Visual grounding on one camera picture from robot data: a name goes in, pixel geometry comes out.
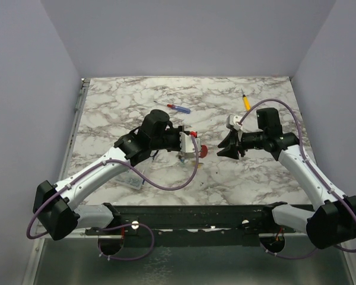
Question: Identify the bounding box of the grey key organizer red handle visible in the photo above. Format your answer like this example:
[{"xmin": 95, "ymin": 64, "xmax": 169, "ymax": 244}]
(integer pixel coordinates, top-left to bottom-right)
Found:
[{"xmin": 193, "ymin": 145, "xmax": 208, "ymax": 159}]

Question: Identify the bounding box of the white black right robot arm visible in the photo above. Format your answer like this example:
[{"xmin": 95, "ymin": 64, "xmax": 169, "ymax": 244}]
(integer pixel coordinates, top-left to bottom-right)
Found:
[{"xmin": 217, "ymin": 107, "xmax": 356, "ymax": 249}]

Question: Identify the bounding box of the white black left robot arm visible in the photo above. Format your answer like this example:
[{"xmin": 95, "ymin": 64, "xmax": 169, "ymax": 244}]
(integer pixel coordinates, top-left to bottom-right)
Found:
[{"xmin": 26, "ymin": 109, "xmax": 202, "ymax": 240}]

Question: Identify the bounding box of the blue red screwdriver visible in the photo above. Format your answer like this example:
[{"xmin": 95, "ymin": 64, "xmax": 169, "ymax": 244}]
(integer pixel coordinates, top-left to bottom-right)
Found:
[{"xmin": 154, "ymin": 100, "xmax": 191, "ymax": 114}]

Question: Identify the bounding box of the yellow screwdriver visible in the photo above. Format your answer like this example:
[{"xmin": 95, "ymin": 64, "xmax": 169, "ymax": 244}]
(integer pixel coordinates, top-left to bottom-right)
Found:
[{"xmin": 241, "ymin": 90, "xmax": 251, "ymax": 112}]

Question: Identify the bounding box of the clear plastic screw organizer box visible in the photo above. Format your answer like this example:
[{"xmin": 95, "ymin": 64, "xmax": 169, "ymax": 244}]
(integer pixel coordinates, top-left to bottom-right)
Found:
[{"xmin": 113, "ymin": 175, "xmax": 144, "ymax": 190}]

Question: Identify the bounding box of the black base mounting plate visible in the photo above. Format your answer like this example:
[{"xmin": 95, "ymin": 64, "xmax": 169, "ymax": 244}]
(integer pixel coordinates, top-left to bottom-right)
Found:
[{"xmin": 85, "ymin": 205, "xmax": 281, "ymax": 247}]

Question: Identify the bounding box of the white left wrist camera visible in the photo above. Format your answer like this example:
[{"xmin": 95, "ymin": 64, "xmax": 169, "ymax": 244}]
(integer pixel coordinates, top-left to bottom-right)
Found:
[{"xmin": 180, "ymin": 131, "xmax": 201, "ymax": 154}]

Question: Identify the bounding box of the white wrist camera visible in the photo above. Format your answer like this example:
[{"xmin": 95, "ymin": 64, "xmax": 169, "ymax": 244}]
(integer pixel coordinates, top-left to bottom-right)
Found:
[
  {"xmin": 180, "ymin": 131, "xmax": 201, "ymax": 154},
  {"xmin": 226, "ymin": 115, "xmax": 243, "ymax": 131}
]

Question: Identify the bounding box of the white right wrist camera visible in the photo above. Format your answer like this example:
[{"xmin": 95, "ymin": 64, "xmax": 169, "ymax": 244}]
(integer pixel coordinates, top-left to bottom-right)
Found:
[{"xmin": 226, "ymin": 115, "xmax": 243, "ymax": 131}]

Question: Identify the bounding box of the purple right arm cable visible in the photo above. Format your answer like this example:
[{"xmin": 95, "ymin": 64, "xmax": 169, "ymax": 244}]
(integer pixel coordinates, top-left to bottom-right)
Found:
[{"xmin": 240, "ymin": 99, "xmax": 356, "ymax": 259}]

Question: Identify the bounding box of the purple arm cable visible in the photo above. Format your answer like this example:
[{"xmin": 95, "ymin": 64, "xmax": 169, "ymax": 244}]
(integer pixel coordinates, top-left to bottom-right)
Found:
[
  {"xmin": 240, "ymin": 99, "xmax": 356, "ymax": 259},
  {"xmin": 26, "ymin": 135, "xmax": 200, "ymax": 262}
]

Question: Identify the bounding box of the aluminium left side rail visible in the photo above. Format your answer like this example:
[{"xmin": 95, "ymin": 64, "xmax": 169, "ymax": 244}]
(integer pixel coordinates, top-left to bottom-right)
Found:
[{"xmin": 55, "ymin": 78, "xmax": 91, "ymax": 186}]

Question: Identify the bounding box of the aluminium rail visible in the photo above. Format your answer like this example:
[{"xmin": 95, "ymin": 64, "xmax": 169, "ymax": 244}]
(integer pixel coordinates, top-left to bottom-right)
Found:
[
  {"xmin": 37, "ymin": 210, "xmax": 349, "ymax": 238},
  {"xmin": 55, "ymin": 78, "xmax": 91, "ymax": 186}
]

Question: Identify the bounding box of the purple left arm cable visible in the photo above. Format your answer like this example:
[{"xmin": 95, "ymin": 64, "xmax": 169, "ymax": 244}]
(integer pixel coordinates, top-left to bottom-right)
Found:
[{"xmin": 26, "ymin": 135, "xmax": 200, "ymax": 262}]

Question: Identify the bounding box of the aluminium front rail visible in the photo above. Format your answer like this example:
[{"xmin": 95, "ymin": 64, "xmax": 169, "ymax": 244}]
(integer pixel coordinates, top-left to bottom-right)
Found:
[{"xmin": 37, "ymin": 210, "xmax": 349, "ymax": 238}]

